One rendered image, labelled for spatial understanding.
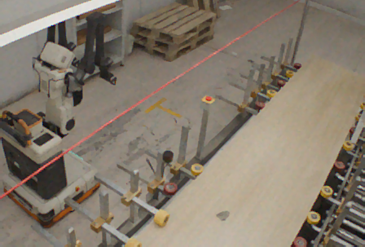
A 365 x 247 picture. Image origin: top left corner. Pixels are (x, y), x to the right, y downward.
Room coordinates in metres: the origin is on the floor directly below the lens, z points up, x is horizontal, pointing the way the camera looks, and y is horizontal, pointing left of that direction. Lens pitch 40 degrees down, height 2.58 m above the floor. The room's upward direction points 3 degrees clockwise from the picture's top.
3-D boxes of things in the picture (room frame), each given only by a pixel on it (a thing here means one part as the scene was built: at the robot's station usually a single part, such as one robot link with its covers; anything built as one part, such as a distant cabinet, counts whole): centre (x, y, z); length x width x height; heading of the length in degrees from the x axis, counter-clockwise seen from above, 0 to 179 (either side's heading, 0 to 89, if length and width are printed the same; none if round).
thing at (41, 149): (2.23, 0.90, 0.59); 0.55 x 0.34 x 0.83; 54
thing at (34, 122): (2.21, 0.91, 0.87); 0.23 x 0.15 x 0.11; 54
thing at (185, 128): (1.91, -0.23, 0.92); 0.04 x 0.04 x 0.48; 54
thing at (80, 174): (2.31, 0.85, 0.16); 0.67 x 0.64 x 0.25; 144
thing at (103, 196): (1.30, 0.21, 0.93); 0.04 x 0.04 x 0.48; 54
